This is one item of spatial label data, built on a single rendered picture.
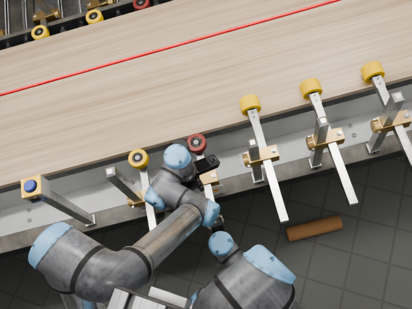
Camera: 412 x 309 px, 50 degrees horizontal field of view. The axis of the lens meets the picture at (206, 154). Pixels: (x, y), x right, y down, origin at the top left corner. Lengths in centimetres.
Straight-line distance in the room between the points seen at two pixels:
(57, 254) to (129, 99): 109
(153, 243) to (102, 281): 16
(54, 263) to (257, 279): 43
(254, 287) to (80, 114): 128
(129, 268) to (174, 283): 163
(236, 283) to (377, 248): 170
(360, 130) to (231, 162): 61
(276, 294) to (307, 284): 153
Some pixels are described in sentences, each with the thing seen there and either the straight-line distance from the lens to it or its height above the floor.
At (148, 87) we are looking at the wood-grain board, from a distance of 196.
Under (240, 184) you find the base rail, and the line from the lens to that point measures 192.
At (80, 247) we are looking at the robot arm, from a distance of 99.
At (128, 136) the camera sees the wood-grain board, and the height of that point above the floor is 90.
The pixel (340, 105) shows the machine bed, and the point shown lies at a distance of 198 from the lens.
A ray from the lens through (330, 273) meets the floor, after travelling 255.
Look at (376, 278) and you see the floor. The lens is 258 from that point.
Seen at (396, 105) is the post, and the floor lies 113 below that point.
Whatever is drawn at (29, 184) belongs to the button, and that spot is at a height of 123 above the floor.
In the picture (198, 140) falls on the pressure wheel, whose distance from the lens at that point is 179.
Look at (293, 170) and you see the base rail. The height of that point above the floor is 70.
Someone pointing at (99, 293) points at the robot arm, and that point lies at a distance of 97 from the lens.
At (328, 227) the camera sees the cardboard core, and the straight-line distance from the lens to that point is 252.
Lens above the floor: 252
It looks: 66 degrees down
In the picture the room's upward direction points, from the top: 23 degrees counter-clockwise
